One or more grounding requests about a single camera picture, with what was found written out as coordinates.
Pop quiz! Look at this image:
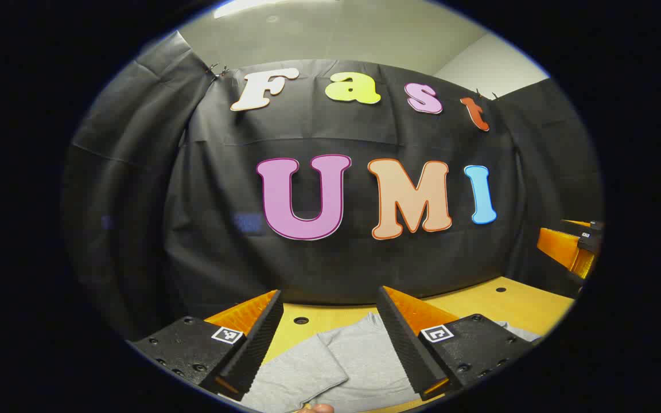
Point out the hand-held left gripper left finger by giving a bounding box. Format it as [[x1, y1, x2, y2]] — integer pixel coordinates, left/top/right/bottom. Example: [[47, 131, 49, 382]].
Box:
[[127, 290, 284, 401]]

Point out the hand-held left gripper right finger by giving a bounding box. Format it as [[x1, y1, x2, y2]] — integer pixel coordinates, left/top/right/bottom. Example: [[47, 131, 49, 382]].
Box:
[[376, 286, 533, 401]]

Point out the grey zip-neck sweatshirt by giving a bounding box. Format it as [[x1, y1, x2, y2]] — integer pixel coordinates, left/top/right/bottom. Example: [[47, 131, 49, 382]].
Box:
[[239, 313, 541, 413]]

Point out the black backdrop cloth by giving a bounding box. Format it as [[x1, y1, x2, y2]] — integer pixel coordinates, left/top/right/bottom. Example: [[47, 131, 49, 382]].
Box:
[[61, 32, 604, 339]]

